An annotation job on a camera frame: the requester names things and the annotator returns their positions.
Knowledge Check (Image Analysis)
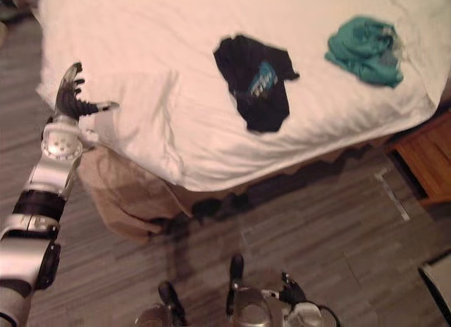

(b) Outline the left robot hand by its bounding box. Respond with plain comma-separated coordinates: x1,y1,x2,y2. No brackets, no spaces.
53,61,120,121

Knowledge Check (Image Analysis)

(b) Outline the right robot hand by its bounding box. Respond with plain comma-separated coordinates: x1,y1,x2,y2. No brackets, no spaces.
270,270,308,305

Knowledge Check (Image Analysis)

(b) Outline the beige bed skirt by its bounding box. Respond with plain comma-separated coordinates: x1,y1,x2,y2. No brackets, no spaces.
78,146,193,245

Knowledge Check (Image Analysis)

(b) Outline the white bed sheet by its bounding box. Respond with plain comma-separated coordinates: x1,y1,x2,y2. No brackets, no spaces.
35,0,451,192

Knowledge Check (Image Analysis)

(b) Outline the teal crumpled cloth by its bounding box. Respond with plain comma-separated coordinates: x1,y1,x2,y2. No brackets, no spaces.
323,16,406,89

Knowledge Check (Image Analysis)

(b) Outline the robot right leg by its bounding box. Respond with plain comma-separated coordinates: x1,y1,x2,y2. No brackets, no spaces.
225,254,279,327

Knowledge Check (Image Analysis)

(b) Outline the robot leg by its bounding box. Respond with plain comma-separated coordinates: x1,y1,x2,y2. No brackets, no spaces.
225,254,279,327
135,280,188,327

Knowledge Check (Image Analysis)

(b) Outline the robot left leg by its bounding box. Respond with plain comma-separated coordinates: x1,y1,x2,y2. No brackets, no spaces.
135,280,188,327

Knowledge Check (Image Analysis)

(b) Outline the wooden nightstand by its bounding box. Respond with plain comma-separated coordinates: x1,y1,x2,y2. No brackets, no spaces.
384,108,451,209

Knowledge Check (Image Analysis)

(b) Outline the black printed t-shirt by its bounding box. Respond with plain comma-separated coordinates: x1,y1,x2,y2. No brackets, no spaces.
212,33,300,133

